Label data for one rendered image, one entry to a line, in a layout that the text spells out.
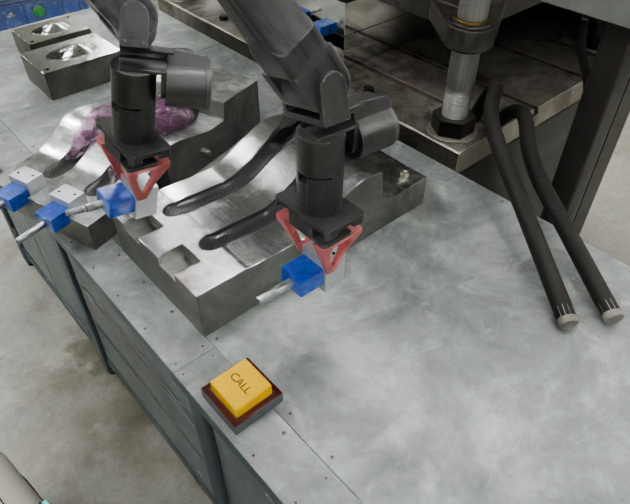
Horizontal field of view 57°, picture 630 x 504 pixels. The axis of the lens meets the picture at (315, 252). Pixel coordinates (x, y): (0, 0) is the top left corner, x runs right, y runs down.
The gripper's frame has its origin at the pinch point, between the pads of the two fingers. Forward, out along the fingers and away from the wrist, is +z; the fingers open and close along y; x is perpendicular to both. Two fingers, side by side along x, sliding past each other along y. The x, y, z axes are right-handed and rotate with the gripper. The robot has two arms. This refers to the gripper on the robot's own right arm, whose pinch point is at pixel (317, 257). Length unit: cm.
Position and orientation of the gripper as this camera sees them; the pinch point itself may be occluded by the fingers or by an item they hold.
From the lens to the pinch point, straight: 78.8
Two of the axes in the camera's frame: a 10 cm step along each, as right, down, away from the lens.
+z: -0.2, 7.5, 6.6
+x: -7.5, 4.3, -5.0
